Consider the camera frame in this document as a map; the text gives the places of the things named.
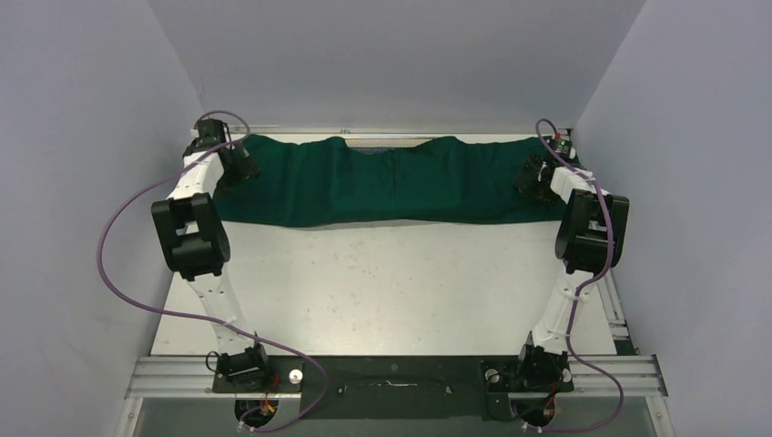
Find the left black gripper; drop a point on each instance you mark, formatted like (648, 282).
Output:
(244, 167)

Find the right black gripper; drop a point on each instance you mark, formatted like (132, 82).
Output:
(533, 167)

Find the dark green surgical cloth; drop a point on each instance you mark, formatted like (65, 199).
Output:
(443, 180)

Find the metal wire mesh tray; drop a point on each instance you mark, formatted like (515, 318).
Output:
(385, 143)

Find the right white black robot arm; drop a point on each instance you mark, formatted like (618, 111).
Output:
(589, 242)

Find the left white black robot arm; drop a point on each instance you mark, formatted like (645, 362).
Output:
(195, 245)

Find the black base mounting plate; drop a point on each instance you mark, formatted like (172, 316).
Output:
(496, 388)

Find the aluminium right side rail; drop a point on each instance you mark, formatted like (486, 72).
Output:
(614, 313)

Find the aluminium front frame rail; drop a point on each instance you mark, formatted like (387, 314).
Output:
(185, 377)

